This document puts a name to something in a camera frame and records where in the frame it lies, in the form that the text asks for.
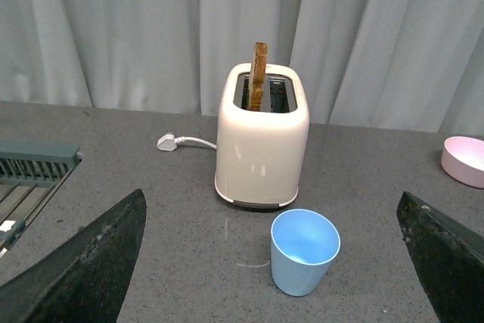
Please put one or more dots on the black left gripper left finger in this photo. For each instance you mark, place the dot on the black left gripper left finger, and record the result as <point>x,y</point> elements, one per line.
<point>86,278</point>

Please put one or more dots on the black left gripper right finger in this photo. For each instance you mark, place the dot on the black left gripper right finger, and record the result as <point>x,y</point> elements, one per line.
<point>447,257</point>

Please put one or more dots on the light blue plastic cup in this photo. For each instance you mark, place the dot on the light blue plastic cup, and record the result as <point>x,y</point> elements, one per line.
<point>304,245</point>

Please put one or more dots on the pink bowl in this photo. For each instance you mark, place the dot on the pink bowl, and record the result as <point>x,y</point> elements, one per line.
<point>462,159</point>

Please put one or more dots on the green dish rack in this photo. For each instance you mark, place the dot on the green dish rack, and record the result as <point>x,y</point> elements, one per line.
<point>31,173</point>

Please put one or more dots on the white two-slot toaster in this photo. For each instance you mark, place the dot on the white two-slot toaster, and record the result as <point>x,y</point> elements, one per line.
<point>259,155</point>

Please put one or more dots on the grey-white curtain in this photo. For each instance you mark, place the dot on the grey-white curtain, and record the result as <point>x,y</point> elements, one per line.
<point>396,64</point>

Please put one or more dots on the brown toast slice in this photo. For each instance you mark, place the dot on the brown toast slice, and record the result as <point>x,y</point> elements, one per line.
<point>257,76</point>

